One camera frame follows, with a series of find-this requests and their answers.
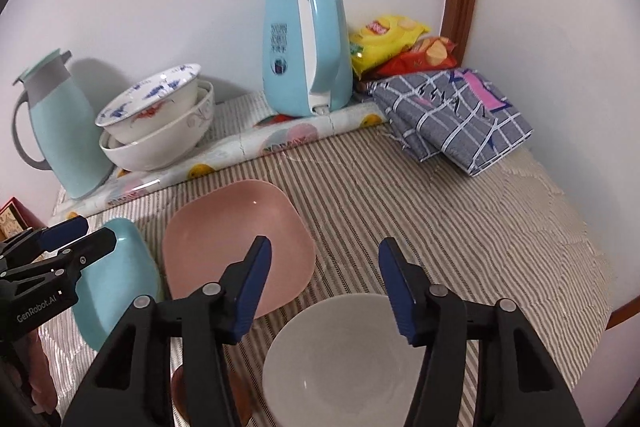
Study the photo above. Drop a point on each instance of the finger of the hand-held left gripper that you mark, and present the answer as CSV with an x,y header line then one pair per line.
x,y
85,249
62,232

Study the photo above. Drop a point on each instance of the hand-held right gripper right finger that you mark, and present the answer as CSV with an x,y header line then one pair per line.
x,y
397,294

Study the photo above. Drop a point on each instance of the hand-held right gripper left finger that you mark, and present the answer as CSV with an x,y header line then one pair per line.
x,y
254,289

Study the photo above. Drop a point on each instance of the light blue square bowl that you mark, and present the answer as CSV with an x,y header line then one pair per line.
x,y
120,287

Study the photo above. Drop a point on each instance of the pink square plate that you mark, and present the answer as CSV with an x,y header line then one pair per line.
x,y
225,227

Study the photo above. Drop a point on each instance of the white round bowl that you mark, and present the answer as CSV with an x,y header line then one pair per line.
x,y
340,357

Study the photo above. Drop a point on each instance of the small brown dish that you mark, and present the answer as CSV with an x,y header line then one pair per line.
x,y
179,389

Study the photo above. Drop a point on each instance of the person's left hand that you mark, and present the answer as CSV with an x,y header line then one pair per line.
x,y
42,372

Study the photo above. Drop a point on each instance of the red patterned box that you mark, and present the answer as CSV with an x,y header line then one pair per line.
x,y
12,217

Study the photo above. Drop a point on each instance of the striped quilted cloth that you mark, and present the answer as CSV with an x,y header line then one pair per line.
x,y
450,232

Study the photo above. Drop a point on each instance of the light blue thermos jug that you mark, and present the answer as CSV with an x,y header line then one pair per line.
x,y
70,132

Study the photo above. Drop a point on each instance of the large white bowl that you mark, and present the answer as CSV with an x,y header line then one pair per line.
x,y
160,152

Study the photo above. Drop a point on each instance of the fruit printed plastic mat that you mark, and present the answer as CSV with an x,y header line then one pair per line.
x,y
280,142

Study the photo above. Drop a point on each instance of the red and blue patterned bowl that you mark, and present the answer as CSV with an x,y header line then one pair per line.
x,y
160,102

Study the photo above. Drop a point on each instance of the folded grey plaid cloth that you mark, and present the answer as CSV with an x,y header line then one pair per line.
x,y
450,117

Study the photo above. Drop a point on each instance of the plain white nested bowl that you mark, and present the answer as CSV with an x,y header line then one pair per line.
x,y
205,94

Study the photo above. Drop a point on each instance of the light blue electric kettle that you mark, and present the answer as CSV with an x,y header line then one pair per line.
x,y
290,57

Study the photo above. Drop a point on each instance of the red chip bag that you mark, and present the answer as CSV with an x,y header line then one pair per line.
x,y
425,57

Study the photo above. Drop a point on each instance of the yellow chip bag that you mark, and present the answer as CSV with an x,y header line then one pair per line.
x,y
385,42

